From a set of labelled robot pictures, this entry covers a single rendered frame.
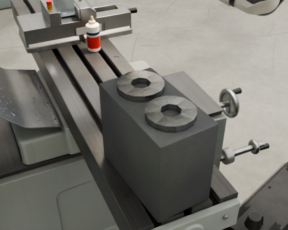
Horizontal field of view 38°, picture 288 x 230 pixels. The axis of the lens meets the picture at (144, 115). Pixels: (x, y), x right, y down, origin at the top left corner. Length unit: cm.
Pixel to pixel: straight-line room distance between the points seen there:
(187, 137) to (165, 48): 264
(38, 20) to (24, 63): 186
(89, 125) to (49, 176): 29
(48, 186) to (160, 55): 209
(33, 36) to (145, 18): 252
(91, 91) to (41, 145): 21
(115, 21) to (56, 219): 66
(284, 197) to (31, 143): 77
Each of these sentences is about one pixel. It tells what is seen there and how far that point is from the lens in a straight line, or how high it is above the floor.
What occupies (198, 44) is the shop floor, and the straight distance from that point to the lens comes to 339.
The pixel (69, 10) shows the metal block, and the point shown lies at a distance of 136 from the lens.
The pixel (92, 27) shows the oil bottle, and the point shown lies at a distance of 128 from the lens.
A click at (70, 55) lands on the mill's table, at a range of 130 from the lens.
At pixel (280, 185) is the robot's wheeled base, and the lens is 141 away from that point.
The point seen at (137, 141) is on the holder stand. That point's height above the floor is 109.
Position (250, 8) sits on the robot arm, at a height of 117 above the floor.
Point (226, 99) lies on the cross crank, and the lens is 163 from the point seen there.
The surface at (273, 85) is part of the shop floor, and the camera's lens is 299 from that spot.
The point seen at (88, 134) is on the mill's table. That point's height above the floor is 94.
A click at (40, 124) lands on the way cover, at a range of 114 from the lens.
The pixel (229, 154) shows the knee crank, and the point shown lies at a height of 54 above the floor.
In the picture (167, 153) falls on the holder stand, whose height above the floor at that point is 111.
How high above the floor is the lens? 157
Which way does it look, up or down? 37 degrees down
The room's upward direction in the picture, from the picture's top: straight up
